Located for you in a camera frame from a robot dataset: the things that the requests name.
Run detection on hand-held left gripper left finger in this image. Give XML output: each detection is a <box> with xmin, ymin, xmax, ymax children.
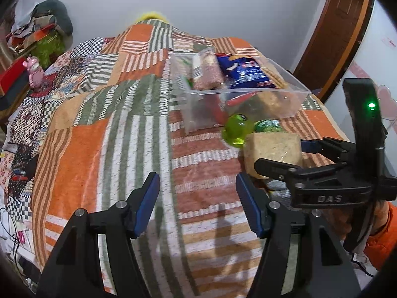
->
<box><xmin>35</xmin><ymin>171</ymin><xmax>161</xmax><ymax>298</ymax></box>

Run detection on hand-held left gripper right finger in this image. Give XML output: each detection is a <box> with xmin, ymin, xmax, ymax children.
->
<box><xmin>236</xmin><ymin>173</ymin><xmax>362</xmax><ymax>298</ymax></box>

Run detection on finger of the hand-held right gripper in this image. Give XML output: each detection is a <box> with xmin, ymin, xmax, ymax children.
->
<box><xmin>254</xmin><ymin>157</ymin><xmax>339</xmax><ymax>190</ymax></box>
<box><xmin>301</xmin><ymin>137</ymin><xmax>358</xmax><ymax>162</ymax></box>

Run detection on beige block snack packet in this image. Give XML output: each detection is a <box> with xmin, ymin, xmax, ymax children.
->
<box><xmin>243</xmin><ymin>132</ymin><xmax>306</xmax><ymax>181</ymax></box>

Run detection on square yellow cracker packet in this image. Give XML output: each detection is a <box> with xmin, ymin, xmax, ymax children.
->
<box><xmin>248</xmin><ymin>91</ymin><xmax>298</xmax><ymax>118</ymax></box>

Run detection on red snack packet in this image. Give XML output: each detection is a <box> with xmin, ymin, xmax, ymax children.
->
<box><xmin>217</xmin><ymin>91</ymin><xmax>258</xmax><ymax>121</ymax></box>

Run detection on biscuit roll packet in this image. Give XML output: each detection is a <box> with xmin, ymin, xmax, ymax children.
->
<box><xmin>262</xmin><ymin>58</ymin><xmax>288</xmax><ymax>89</ymax></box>

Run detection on clear plastic container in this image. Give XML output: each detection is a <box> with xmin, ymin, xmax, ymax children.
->
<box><xmin>169</xmin><ymin>50</ymin><xmax>311</xmax><ymax>135</ymax></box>

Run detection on blue snack packet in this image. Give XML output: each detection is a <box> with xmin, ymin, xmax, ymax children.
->
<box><xmin>216</xmin><ymin>54</ymin><xmax>276</xmax><ymax>89</ymax></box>

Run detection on wafer packet with label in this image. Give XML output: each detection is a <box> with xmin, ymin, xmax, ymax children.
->
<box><xmin>192</xmin><ymin>47</ymin><xmax>224</xmax><ymax>90</ymax></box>

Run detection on clear snack packet green edge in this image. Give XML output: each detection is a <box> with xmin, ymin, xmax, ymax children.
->
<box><xmin>180</xmin><ymin>57</ymin><xmax>194</xmax><ymax>89</ymax></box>

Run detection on person's right forearm orange sleeve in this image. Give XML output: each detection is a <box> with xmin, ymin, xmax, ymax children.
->
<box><xmin>361</xmin><ymin>200</ymin><xmax>397</xmax><ymax>270</ymax></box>

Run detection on small packet with white label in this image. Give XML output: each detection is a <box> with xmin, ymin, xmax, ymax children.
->
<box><xmin>267</xmin><ymin>178</ymin><xmax>290</xmax><ymax>199</ymax></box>

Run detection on orange striped patchwork blanket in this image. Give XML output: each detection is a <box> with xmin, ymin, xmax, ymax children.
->
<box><xmin>31</xmin><ymin>19</ymin><xmax>351</xmax><ymax>298</ymax></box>

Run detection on brown wooden door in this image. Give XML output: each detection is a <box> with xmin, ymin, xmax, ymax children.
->
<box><xmin>292</xmin><ymin>0</ymin><xmax>374</xmax><ymax>103</ymax></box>

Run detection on white wardrobe door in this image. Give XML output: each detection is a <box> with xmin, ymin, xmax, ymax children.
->
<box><xmin>323</xmin><ymin>0</ymin><xmax>397</xmax><ymax>177</ymax></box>

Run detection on checkered patchwork quilt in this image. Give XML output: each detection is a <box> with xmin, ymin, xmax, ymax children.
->
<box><xmin>0</xmin><ymin>36</ymin><xmax>115</xmax><ymax>224</ymax></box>

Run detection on dark box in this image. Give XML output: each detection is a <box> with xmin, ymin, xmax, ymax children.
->
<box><xmin>0</xmin><ymin>77</ymin><xmax>32</xmax><ymax>112</ymax></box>

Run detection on pink plush toy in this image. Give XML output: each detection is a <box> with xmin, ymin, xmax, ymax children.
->
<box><xmin>23</xmin><ymin>56</ymin><xmax>44</xmax><ymax>89</ymax></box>

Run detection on green cardboard box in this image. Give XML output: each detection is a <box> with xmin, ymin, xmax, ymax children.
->
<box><xmin>26</xmin><ymin>25</ymin><xmax>67</xmax><ymax>69</ymax></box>

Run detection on red box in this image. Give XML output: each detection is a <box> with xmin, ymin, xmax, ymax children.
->
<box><xmin>0</xmin><ymin>59</ymin><xmax>30</xmax><ymax>95</ymax></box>

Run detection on yellow foam tube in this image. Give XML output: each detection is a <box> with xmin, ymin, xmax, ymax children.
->
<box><xmin>133</xmin><ymin>11</ymin><xmax>169</xmax><ymax>25</ymax></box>

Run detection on pile of clothes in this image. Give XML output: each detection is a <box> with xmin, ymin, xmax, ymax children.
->
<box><xmin>6</xmin><ymin>6</ymin><xmax>56</xmax><ymax>42</ymax></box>

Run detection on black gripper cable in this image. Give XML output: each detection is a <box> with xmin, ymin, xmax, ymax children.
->
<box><xmin>350</xmin><ymin>253</ymin><xmax>377</xmax><ymax>278</ymax></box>

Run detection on tangled thin cables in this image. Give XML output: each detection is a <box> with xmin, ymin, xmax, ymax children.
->
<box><xmin>0</xmin><ymin>205</ymin><xmax>34</xmax><ymax>286</ymax></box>

